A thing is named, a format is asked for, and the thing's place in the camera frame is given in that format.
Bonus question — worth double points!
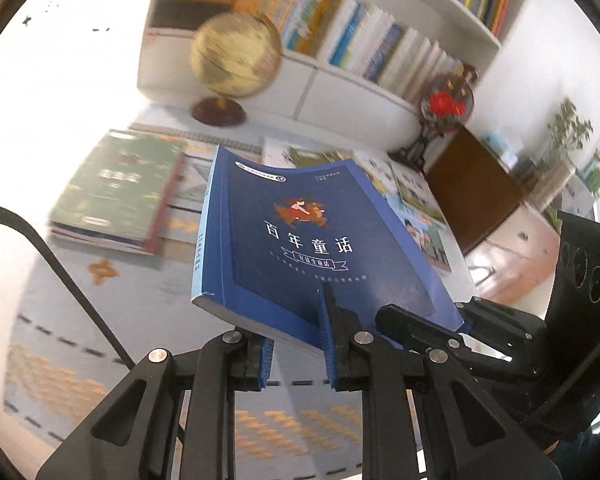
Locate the brown wooden cabinet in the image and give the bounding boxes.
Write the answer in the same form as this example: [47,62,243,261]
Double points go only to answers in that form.
[425,127,561,256]

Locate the row of yellow orange books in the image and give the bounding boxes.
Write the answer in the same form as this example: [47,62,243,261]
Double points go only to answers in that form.
[232,0,343,58]

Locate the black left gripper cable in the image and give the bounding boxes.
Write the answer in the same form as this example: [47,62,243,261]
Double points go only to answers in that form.
[0,200,137,372]

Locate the blue fairy tale book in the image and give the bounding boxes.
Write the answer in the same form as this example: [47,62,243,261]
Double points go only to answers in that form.
[191,145,465,358]

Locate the white cartoon picture book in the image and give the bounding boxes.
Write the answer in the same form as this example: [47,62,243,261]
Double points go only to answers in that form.
[262,135,293,166]

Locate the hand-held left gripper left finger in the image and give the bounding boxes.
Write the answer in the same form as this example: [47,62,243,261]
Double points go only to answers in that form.
[35,330,277,480]

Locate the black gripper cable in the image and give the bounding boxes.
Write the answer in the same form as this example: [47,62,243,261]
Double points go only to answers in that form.
[0,200,137,372]
[522,310,600,431]

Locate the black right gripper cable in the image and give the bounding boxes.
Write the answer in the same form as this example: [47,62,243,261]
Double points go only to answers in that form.
[522,310,600,431]

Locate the row of blue white books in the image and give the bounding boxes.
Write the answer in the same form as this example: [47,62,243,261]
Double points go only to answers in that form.
[327,2,466,103]

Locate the light blue storage box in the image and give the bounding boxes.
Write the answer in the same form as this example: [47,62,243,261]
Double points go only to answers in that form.
[482,131,521,168]

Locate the green potted plant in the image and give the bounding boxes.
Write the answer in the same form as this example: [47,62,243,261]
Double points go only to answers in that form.
[547,99,595,161]

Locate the red flower embroidered fan ornament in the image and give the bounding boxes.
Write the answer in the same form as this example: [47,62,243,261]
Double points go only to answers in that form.
[387,65,481,168]

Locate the pile of books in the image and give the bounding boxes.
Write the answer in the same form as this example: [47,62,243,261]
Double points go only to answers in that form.
[49,129,188,257]

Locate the antique yellow desk globe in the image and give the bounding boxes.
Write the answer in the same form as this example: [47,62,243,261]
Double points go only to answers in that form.
[189,12,283,126]

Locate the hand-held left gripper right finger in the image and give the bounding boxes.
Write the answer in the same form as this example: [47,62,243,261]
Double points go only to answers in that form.
[321,282,563,480]

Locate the white bookshelf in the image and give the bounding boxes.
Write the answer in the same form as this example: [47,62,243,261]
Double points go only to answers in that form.
[137,0,536,161]

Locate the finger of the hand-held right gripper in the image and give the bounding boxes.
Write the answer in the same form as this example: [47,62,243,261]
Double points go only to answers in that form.
[375,303,536,387]
[452,296,550,381]

